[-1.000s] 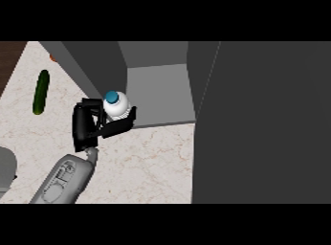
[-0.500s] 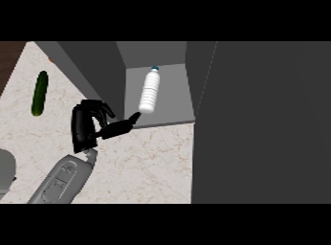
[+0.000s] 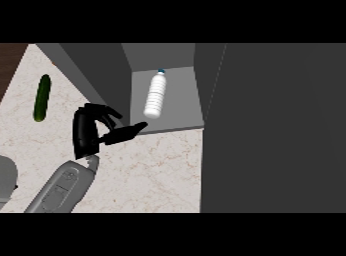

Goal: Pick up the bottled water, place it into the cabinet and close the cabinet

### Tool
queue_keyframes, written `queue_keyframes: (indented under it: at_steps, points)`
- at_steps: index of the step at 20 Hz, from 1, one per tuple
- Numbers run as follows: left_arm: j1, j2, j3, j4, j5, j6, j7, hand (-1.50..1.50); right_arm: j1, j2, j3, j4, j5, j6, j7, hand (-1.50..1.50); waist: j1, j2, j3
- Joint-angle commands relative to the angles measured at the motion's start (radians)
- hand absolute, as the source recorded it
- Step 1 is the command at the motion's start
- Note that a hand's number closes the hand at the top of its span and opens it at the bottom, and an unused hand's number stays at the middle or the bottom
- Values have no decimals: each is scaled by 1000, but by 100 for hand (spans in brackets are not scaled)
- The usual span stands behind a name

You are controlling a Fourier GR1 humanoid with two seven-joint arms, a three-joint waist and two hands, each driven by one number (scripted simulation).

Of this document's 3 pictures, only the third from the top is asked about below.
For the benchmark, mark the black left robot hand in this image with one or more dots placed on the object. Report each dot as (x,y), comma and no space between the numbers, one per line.
(85,133)

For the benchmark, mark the white plastic water bottle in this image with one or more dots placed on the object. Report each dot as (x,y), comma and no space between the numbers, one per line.
(156,96)

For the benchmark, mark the grey open cabinet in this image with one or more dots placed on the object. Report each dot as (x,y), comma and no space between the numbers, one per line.
(173,100)

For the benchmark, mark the dark grey cabinet door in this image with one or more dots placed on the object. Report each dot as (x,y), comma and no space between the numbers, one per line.
(284,133)

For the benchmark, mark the green cucumber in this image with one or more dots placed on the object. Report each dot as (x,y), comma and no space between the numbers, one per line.
(42,100)

